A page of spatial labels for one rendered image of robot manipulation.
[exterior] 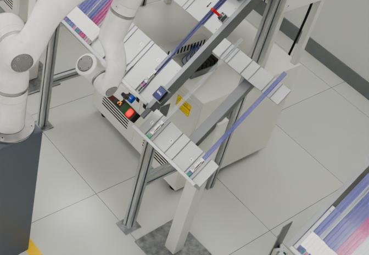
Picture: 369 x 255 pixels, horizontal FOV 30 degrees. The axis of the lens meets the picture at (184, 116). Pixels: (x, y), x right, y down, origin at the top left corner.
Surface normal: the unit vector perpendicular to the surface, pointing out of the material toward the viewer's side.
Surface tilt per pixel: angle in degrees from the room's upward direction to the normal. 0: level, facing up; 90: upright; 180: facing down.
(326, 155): 0
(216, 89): 0
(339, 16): 90
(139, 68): 45
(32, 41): 65
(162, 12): 0
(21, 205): 90
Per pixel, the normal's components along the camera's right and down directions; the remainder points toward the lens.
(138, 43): -0.36, -0.31
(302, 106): 0.22, -0.73
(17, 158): 0.67, 0.59
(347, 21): -0.74, 0.30
